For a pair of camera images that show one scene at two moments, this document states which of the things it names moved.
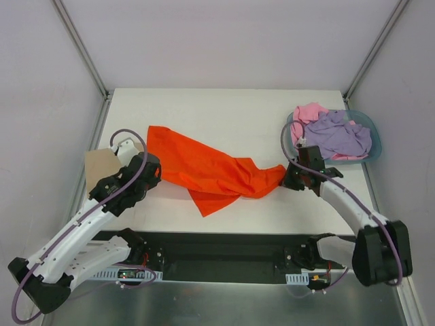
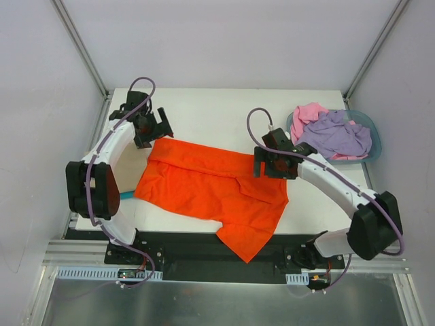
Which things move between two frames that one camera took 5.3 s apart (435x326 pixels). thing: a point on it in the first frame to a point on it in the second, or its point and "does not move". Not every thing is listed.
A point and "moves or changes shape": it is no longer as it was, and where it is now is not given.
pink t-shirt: x=306 y=113 does not move
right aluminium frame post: x=375 y=49 does not move
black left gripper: x=149 y=170 to x=158 y=128
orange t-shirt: x=211 y=178 moves or changes shape
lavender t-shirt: x=334 y=135 does not move
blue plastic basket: x=357 y=117 does not move
